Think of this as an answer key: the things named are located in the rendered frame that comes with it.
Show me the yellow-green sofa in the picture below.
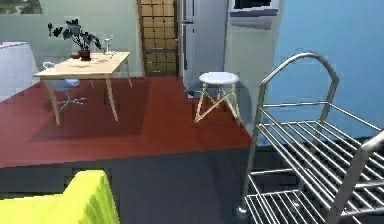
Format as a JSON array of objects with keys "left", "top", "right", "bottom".
[{"left": 0, "top": 169, "right": 121, "bottom": 224}]

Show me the pale blue swivel chair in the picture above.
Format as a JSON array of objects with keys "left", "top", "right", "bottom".
[{"left": 42, "top": 61, "right": 89, "bottom": 110}]

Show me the framed green wall picture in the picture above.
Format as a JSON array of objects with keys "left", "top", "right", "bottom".
[{"left": 0, "top": 0, "right": 44, "bottom": 15}]

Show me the clear glass bottle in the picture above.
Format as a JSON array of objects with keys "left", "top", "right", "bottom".
[{"left": 103, "top": 34, "right": 116, "bottom": 57}]

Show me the white round stool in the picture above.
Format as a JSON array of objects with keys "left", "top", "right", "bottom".
[{"left": 194, "top": 71, "right": 243, "bottom": 124}]

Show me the grey fridge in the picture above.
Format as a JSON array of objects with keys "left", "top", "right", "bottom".
[{"left": 178, "top": 0, "right": 231, "bottom": 98}]

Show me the silver metal wire cart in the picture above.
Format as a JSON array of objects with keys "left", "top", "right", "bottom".
[{"left": 237, "top": 51, "right": 384, "bottom": 224}]

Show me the dark window white frame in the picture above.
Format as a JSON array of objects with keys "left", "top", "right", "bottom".
[{"left": 229, "top": 0, "right": 280, "bottom": 18}]

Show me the white cloth covered furniture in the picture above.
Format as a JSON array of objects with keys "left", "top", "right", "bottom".
[{"left": 0, "top": 41, "right": 41, "bottom": 103}]

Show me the dark leafy house plant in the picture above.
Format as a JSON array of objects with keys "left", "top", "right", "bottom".
[{"left": 47, "top": 18, "right": 102, "bottom": 62}]

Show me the brown panelled room door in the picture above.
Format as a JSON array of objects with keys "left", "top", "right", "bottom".
[{"left": 136, "top": 0, "right": 180, "bottom": 77}]

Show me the light wooden dining table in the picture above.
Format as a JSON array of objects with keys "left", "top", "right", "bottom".
[{"left": 33, "top": 51, "right": 134, "bottom": 127}]

